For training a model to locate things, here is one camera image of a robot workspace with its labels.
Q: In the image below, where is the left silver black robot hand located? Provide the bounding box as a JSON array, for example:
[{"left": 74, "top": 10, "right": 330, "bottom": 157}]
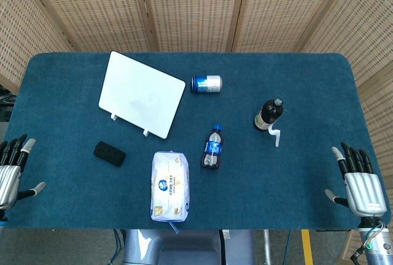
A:
[{"left": 0, "top": 134, "right": 46, "bottom": 212}]

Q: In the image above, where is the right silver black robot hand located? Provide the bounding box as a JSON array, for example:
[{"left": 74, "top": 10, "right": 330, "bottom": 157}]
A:
[{"left": 324, "top": 142, "right": 388, "bottom": 218}]

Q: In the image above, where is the black felt whiteboard eraser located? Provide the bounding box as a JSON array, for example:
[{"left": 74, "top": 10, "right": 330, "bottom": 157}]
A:
[{"left": 93, "top": 141, "right": 126, "bottom": 167}]

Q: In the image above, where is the white magnetic whiteboard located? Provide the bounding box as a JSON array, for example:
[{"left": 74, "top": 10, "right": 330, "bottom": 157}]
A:
[{"left": 98, "top": 50, "right": 187, "bottom": 139}]

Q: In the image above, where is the tissue paper pack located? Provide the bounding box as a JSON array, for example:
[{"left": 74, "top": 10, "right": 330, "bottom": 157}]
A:
[{"left": 150, "top": 151, "right": 191, "bottom": 234}]

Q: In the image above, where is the dark background equipment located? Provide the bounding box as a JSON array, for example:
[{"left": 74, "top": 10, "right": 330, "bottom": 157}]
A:
[{"left": 0, "top": 85, "right": 17, "bottom": 121}]

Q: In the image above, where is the blue table cloth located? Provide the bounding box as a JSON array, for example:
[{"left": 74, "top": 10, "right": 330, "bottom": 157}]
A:
[{"left": 4, "top": 52, "right": 392, "bottom": 232}]

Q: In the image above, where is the white paper strip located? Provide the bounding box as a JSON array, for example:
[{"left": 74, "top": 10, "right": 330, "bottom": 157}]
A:
[{"left": 267, "top": 125, "right": 282, "bottom": 148}]

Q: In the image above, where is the metal table leg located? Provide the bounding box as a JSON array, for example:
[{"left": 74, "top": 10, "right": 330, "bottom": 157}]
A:
[{"left": 263, "top": 229, "right": 271, "bottom": 265}]

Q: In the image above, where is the brown tea bottle black cap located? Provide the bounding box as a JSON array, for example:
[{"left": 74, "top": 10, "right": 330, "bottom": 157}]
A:
[{"left": 253, "top": 98, "right": 284, "bottom": 132}]

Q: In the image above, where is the small cola bottle blue cap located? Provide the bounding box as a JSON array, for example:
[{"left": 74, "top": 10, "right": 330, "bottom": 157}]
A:
[{"left": 201, "top": 125, "right": 224, "bottom": 171}]

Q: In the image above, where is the grey robot torso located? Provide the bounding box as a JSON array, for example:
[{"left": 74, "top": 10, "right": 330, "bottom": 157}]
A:
[{"left": 122, "top": 229, "right": 255, "bottom": 265}]

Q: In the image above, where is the blue white drink can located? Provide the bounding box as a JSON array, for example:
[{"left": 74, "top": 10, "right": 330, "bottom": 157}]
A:
[{"left": 191, "top": 74, "right": 222, "bottom": 94}]

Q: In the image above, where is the woven bamboo folding screen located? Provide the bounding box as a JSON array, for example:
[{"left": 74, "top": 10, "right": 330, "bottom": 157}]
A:
[{"left": 0, "top": 0, "right": 393, "bottom": 261}]

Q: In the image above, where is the blue cable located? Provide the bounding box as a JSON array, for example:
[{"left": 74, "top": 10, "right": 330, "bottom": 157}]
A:
[{"left": 109, "top": 229, "right": 124, "bottom": 265}]

